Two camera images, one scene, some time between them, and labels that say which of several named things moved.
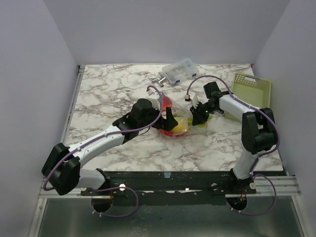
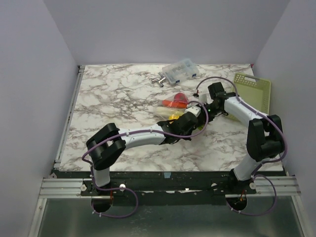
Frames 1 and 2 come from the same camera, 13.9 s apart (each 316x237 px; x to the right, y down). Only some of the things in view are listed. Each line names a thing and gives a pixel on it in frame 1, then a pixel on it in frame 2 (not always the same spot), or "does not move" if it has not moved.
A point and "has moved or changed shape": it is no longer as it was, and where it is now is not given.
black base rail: [159, 183] does not move
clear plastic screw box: [180, 71] does not move
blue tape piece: [167, 175] does not move
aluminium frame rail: [44, 193] does not move
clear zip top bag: [183, 117] has moved or changed shape
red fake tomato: [167, 102] to [180, 97]
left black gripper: [169, 123] to [188, 138]
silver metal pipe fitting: [160, 80] does not move
